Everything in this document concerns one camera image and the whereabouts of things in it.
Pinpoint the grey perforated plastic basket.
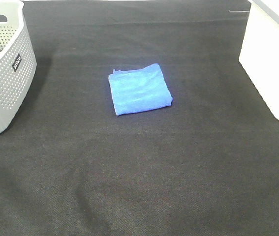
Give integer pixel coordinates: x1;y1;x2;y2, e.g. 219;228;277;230
0;0;37;133

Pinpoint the blue microfiber towel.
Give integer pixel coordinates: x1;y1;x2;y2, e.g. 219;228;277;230
108;63;173;116

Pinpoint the black fabric table mat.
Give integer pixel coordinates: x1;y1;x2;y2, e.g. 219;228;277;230
0;0;279;236

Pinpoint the white plastic bin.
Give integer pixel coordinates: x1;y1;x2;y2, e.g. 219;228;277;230
239;0;279;120

